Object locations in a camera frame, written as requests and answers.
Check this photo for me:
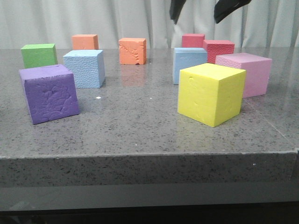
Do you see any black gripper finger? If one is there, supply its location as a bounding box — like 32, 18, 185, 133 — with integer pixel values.
214, 0, 251, 24
170, 0, 186, 24

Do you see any light blue smooth foam cube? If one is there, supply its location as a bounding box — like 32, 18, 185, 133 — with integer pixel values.
172, 48, 207, 84

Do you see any light blue textured foam cube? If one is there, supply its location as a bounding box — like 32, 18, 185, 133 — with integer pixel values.
63, 49, 105, 88

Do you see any red foam cube rear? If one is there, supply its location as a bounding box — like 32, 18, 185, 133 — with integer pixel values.
182, 34, 205, 48

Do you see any red textured foam cube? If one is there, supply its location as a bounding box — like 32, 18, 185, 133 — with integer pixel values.
203, 40, 235, 63

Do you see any white curtain backdrop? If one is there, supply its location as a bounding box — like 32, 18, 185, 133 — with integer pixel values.
0, 0, 299, 49

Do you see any orange damaged foam cube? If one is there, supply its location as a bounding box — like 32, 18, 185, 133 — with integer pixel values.
119, 38, 147, 65

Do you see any pink foam cube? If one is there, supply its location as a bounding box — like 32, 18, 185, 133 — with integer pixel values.
215, 53, 272, 98

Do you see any yellow foam cube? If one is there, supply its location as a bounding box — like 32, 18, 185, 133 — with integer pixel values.
178, 63, 247, 127

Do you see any orange foam cube rear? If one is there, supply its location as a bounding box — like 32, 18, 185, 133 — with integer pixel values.
71, 34, 99, 50

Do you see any green foam cube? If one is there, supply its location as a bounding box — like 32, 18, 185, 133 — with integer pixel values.
21, 43, 57, 69

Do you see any purple foam cube front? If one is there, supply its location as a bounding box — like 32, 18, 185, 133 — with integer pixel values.
19, 64, 80, 125

